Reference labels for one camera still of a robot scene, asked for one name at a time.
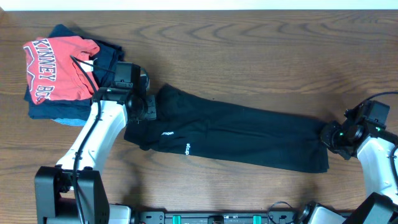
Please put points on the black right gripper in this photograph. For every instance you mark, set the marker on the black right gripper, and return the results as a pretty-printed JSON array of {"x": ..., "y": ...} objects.
[{"x": 326, "y": 137}]

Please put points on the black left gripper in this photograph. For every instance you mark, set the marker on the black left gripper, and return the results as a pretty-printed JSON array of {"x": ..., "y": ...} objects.
[{"x": 150, "y": 107}]

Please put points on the black t-shirt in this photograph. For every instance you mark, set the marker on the black t-shirt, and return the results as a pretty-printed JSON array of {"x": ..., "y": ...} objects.
[{"x": 193, "y": 126}]

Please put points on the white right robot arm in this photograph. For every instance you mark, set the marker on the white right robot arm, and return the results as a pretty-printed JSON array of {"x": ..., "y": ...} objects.
[{"x": 376, "y": 150}]

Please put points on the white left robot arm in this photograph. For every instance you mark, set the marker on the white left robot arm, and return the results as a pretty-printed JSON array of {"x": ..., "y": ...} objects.
[{"x": 72, "y": 191}]

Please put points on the folded navy t-shirt stack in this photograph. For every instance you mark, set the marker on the folded navy t-shirt stack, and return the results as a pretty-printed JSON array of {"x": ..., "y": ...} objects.
[{"x": 102, "y": 65}]

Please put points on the folded light blue garment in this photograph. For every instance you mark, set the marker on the folded light blue garment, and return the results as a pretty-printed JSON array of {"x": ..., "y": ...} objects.
[{"x": 70, "y": 122}]

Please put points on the folded red printed t-shirt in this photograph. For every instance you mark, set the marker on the folded red printed t-shirt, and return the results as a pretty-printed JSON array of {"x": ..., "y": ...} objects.
[{"x": 51, "y": 72}]

